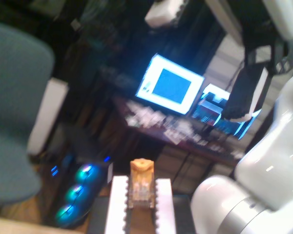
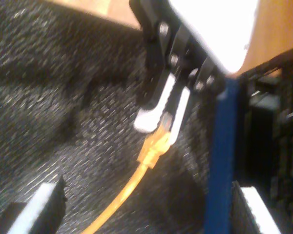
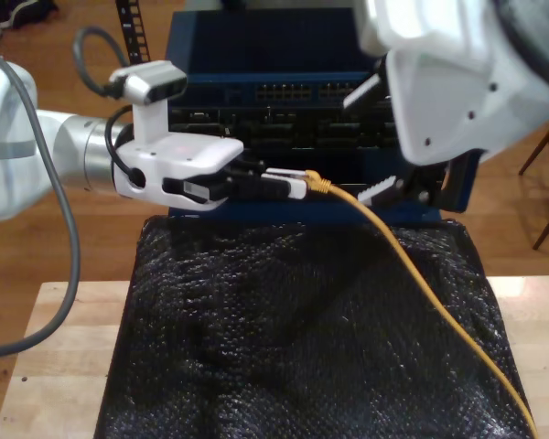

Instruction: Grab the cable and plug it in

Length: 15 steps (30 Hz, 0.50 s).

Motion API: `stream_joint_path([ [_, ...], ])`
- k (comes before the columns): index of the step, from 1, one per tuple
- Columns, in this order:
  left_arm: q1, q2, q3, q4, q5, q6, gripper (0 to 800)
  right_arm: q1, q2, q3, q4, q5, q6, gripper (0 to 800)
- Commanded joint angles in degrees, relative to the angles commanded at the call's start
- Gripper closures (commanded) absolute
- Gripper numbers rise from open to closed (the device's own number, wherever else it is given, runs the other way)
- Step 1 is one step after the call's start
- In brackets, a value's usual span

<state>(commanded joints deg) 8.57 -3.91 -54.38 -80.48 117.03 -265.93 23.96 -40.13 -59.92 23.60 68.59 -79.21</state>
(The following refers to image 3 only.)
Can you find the blue network switch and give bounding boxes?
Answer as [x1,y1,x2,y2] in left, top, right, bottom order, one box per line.
[164,7,394,111]

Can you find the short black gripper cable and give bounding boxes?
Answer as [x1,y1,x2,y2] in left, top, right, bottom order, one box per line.
[103,105,143,184]

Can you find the dark sneaker white sole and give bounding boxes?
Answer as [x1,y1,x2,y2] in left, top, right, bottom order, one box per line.
[0,0,59,29]

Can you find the black rack server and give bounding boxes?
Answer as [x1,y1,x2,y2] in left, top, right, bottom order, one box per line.
[168,107,400,152]

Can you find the brown wooden chair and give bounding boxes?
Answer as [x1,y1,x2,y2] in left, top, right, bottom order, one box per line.
[519,107,549,251]

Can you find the black rack shelf tray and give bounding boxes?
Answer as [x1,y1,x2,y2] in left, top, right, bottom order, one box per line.
[168,148,440,207]

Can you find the yellow network cable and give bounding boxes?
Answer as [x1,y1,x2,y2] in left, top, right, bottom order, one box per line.
[296,168,540,439]

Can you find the blue rack base plate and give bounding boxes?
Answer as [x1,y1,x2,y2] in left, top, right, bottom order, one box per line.
[168,200,443,225]

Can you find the black bubble wrap mat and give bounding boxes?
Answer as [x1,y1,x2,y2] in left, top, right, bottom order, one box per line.
[93,214,539,439]

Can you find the long grey arm cable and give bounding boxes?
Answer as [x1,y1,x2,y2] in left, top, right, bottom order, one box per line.
[0,26,132,360]

